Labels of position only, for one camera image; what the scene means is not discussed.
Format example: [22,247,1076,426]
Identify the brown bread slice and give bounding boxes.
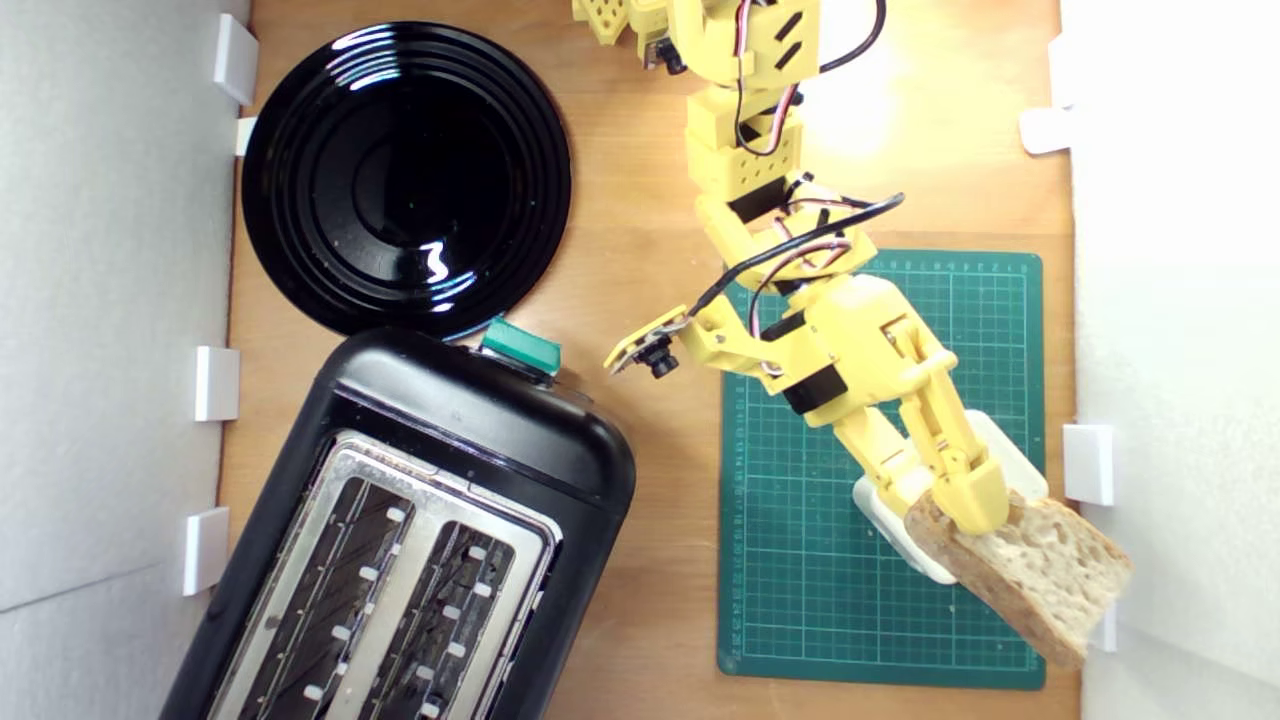
[905,490,1134,671]

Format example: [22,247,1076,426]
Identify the green toaster lever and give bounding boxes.
[480,316,563,381]

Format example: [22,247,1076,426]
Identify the black two-slot toaster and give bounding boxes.
[160,325,638,720]

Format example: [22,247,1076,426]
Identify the white block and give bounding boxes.
[851,408,1051,586]

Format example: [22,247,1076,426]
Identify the green cutting mat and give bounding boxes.
[717,244,1047,691]

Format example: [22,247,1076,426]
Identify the black plate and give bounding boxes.
[241,22,573,341]

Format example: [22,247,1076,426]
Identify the black cable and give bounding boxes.
[688,0,907,313]

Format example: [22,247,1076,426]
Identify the wrist camera on yellow plate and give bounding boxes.
[603,308,693,380]

